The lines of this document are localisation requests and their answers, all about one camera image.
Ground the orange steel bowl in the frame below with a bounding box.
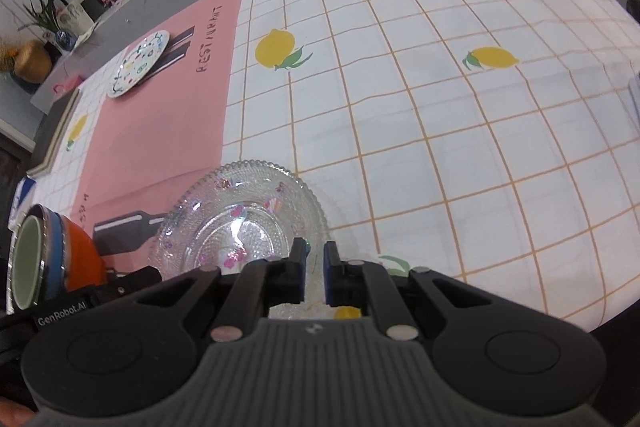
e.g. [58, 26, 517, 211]
[61, 216, 107, 291]

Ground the pink storage box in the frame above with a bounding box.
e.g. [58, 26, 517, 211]
[52, 75, 84, 101]

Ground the white and blue box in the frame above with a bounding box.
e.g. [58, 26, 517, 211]
[8, 176, 36, 232]

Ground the gold vase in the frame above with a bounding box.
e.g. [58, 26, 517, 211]
[14, 40, 52, 84]

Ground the lemon checkered tablecloth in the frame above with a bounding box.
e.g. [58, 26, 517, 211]
[32, 0, 639, 329]

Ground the black notebook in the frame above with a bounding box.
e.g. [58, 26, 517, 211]
[26, 88, 81, 179]

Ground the white mug with mushrooms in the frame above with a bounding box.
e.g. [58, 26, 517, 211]
[58, 2, 94, 36]

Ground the white fruit-painted plate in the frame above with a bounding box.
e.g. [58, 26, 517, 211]
[107, 30, 170, 98]

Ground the blue vase with plant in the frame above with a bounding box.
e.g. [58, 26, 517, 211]
[23, 0, 77, 52]

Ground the glass plate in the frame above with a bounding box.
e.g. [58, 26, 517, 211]
[149, 160, 333, 319]

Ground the pink restaurant placemat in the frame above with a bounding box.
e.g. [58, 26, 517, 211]
[72, 0, 242, 273]

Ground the green ceramic bowl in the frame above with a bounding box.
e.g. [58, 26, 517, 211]
[11, 216, 42, 310]

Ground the person's left hand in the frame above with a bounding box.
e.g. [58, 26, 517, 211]
[0, 398, 35, 427]

